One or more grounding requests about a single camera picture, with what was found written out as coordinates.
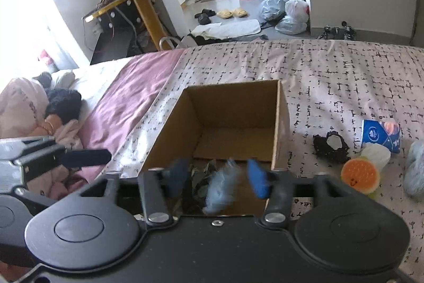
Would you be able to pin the clear plastic bag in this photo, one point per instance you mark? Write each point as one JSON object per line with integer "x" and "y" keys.
{"x": 291, "y": 27}

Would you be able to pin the white floor mat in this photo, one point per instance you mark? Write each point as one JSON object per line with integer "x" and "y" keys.
{"x": 235, "y": 27}

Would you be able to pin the black dotted drawer cabinet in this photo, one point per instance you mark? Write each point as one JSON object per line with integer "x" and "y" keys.
{"x": 122, "y": 15}

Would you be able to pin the orange round plush toy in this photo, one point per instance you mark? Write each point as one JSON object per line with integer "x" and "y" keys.
{"x": 359, "y": 175}

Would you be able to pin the light blue fluffy toy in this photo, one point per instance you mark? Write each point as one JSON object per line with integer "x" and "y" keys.
{"x": 218, "y": 190}

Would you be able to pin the purple bed sheet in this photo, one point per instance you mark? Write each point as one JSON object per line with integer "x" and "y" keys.
{"x": 126, "y": 97}

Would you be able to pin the black clothing on floor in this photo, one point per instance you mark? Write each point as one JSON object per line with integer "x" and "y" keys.
{"x": 228, "y": 39}

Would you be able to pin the white plastic bag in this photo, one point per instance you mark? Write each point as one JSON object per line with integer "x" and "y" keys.
{"x": 296, "y": 9}

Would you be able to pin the yellow wooden table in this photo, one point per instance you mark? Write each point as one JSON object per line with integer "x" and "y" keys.
{"x": 145, "y": 6}

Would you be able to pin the black lace garment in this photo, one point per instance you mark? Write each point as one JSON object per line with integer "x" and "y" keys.
{"x": 326, "y": 152}

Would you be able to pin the grey sneaker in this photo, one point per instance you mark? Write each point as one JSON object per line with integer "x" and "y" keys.
{"x": 328, "y": 32}
{"x": 349, "y": 31}

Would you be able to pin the black slipper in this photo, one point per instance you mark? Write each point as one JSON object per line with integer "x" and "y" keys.
{"x": 208, "y": 12}
{"x": 202, "y": 18}

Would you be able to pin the brown cardboard box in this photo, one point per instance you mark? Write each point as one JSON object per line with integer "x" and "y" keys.
{"x": 232, "y": 110}

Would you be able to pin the pile of clothes and pillows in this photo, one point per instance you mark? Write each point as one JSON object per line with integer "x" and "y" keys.
{"x": 20, "y": 104}

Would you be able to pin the yellow slipper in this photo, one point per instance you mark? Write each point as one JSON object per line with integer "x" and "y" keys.
{"x": 224, "y": 14}
{"x": 240, "y": 12}

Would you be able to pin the black and white patterned blanket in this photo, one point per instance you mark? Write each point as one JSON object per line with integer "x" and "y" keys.
{"x": 331, "y": 77}

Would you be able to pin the dark patterned cloth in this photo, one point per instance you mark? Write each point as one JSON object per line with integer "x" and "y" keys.
{"x": 199, "y": 182}

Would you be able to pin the blue tissue pack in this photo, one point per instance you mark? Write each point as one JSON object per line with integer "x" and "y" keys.
{"x": 377, "y": 135}

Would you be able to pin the grey plastic bag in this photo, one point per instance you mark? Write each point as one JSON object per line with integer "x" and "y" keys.
{"x": 275, "y": 4}

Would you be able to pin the white bed sheet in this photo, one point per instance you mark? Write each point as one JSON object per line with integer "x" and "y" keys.
{"x": 92, "y": 80}

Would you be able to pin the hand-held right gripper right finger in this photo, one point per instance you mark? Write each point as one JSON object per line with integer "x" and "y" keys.
{"x": 260, "y": 182}

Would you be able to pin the grey fluffy plush toy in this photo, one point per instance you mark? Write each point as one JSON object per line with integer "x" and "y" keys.
{"x": 416, "y": 170}

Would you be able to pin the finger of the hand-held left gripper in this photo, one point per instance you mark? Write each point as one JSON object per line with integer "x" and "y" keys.
{"x": 87, "y": 157}

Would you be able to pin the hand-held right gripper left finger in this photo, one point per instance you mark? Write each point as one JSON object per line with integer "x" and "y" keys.
{"x": 179, "y": 178}

